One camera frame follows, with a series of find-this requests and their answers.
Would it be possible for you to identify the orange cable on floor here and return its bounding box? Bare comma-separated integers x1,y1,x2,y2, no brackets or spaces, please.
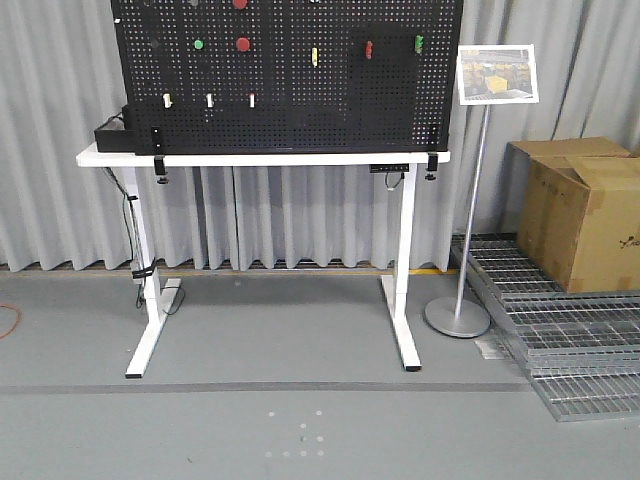
0,302,22,340

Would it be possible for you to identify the black box on desk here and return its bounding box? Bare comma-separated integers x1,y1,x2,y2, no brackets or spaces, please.
94,117,136,153

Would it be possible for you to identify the sign stand with picture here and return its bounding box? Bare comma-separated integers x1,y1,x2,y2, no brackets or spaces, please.
424,44,539,339

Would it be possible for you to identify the metal floor grating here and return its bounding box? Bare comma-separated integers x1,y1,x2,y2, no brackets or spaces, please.
465,234,639,422

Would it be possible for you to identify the brown cardboard box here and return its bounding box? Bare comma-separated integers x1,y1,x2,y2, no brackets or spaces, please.
510,137,639,293

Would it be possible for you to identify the right black clamp bracket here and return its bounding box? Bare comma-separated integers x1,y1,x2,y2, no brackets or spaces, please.
425,125,440,181

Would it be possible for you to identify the left black clamp bracket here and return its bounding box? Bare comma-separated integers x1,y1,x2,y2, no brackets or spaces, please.
151,126,169,185

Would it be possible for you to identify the desk height control panel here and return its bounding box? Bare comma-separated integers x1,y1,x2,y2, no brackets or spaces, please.
369,164,410,173

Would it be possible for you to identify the white standing desk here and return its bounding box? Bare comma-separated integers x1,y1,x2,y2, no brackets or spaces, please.
76,144,434,372

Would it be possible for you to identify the lower red round button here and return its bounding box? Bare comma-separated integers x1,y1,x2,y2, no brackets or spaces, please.
236,37,252,52

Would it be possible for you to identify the green lever switch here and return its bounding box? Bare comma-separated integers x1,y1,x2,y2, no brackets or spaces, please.
414,35,424,55

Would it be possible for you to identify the black clamp bracket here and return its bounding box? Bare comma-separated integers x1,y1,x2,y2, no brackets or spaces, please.
425,125,440,181
151,126,169,185

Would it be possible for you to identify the grey curtain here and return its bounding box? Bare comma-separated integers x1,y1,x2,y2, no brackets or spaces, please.
1,1,639,271

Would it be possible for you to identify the black perforated pegboard panel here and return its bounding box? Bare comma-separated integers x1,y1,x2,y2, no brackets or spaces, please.
111,1,463,155

